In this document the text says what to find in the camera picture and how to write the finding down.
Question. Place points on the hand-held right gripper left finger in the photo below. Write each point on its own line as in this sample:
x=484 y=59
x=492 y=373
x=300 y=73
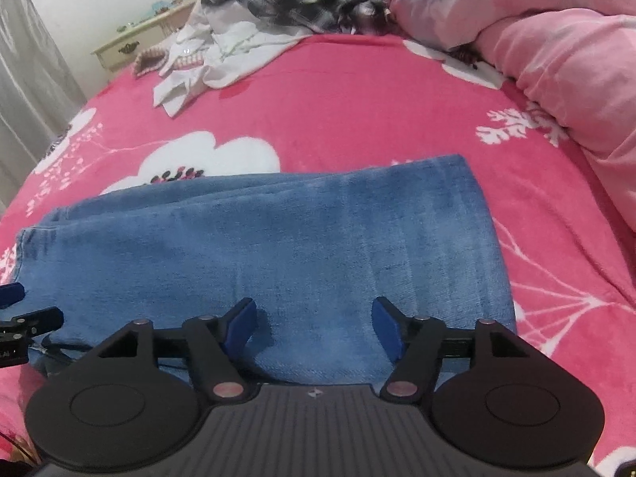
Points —
x=241 y=325

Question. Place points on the grey satin curtain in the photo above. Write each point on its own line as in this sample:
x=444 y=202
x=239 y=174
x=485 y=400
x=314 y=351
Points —
x=30 y=84

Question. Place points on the light pink quilt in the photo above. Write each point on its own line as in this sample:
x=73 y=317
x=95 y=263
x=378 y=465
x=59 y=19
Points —
x=546 y=49

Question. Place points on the pink floral blanket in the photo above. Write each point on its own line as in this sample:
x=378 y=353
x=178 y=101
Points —
x=357 y=104

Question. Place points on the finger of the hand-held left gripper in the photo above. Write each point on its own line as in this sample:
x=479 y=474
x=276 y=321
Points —
x=35 y=322
x=11 y=294

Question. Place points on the blue denim jeans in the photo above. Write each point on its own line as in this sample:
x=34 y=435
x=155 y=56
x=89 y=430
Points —
x=278 y=248

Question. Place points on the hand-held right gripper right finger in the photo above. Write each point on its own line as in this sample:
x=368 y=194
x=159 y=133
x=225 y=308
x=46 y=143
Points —
x=387 y=325

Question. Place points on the cream nightstand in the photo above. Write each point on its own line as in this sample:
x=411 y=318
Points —
x=134 y=42

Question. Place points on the beige knitted sweater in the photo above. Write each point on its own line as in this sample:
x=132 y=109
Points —
x=149 y=59

